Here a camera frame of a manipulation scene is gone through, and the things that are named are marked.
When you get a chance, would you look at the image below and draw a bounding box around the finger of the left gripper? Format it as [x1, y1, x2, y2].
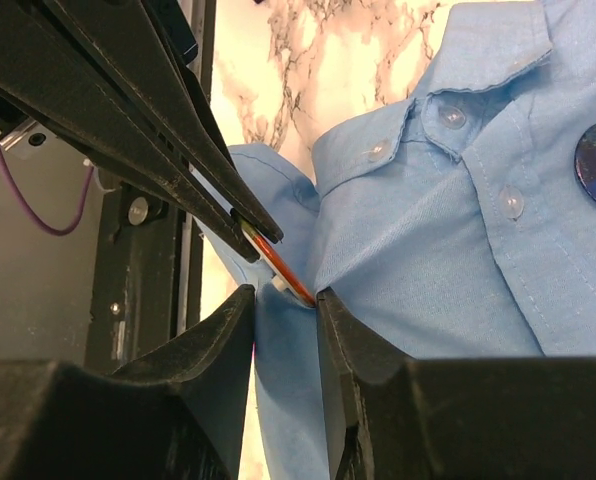
[0, 1, 261, 261]
[46, 1, 283, 244]

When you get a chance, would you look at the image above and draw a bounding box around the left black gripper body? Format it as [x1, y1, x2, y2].
[0, 1, 194, 150]

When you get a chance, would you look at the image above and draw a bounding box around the orange round brooch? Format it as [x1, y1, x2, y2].
[238, 219, 315, 308]

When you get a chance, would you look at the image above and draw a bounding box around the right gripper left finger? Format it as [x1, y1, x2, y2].
[0, 285, 255, 479]

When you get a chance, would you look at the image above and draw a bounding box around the light blue shirt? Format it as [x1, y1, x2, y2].
[197, 0, 596, 480]

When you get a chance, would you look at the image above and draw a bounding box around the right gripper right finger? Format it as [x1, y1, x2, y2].
[316, 290, 596, 479]

